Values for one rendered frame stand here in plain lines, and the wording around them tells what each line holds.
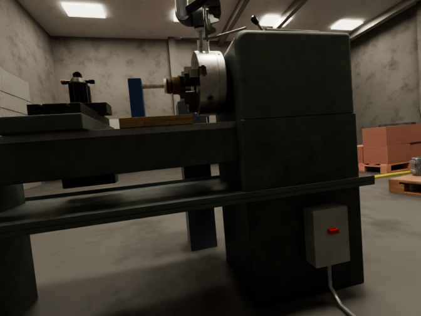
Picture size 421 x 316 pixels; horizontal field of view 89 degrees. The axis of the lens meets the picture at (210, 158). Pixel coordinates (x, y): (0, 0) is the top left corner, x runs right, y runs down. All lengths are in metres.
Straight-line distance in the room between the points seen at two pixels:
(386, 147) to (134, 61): 9.80
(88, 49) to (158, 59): 2.96
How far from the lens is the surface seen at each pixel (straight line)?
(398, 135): 5.24
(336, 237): 1.18
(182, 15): 1.67
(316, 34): 1.25
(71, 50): 11.84
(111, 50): 11.52
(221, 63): 1.07
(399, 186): 3.46
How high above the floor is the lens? 0.76
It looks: 3 degrees down
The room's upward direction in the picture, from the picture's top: 5 degrees counter-clockwise
